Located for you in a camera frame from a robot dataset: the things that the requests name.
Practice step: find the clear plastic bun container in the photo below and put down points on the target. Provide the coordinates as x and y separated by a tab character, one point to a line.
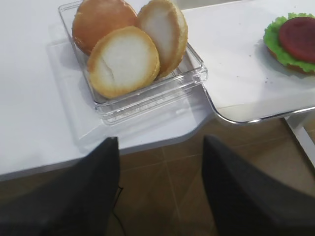
166	112

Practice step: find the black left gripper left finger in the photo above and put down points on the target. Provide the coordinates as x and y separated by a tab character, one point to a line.
76	203

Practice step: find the right bun half cut side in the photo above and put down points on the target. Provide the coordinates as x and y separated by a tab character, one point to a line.
165	24

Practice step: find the bun half cut side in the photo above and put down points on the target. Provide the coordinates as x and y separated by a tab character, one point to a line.
165	24
123	61

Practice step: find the white paper tray liner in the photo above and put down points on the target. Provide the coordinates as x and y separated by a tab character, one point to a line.
233	61

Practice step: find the bottom bun under lettuce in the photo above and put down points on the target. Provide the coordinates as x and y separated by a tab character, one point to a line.
291	67

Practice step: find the silver metal tray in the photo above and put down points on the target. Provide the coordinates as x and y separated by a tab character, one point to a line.
246	115

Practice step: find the red tomato slice on tray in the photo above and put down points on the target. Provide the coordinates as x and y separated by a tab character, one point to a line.
297	37

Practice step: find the brown bun top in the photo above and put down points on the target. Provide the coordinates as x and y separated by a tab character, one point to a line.
95	19

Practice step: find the green lettuce leaf on tray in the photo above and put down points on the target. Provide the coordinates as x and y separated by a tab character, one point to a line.
271	40

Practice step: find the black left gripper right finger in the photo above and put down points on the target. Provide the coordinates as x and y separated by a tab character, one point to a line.
246	202

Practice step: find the front bun half cut side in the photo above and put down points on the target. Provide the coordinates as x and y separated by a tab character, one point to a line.
123	61

